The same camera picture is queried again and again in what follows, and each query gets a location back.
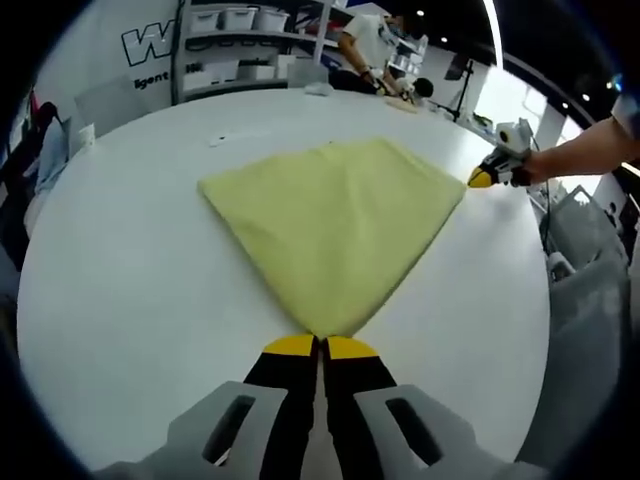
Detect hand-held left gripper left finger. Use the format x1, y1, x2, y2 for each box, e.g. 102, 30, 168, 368
94, 333, 320, 480

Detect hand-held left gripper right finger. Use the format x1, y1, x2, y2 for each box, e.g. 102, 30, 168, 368
322, 334, 546, 480

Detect yellow blue grey garment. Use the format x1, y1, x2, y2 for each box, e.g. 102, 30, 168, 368
196, 135, 469, 339

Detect person's right hand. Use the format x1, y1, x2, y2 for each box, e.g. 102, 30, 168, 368
509, 152, 549, 189

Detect black tripod stand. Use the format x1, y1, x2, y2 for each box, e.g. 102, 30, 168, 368
429, 57, 476, 121

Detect black monitor screen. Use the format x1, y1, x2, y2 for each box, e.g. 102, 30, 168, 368
444, 52, 469, 81

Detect white office chair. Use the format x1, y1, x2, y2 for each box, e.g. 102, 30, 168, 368
542, 184, 629, 274

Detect ceiling light strip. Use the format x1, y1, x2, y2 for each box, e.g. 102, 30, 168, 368
482, 0, 506, 71

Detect grey mesh office chair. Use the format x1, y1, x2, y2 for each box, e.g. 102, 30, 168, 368
517, 259, 634, 469

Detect white lidded storage bin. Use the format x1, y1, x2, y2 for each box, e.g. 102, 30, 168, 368
222, 7, 256, 30
257, 9, 291, 30
189, 9, 221, 32

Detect grey metal shelf rack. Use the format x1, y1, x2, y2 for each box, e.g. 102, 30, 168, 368
172, 0, 351, 104

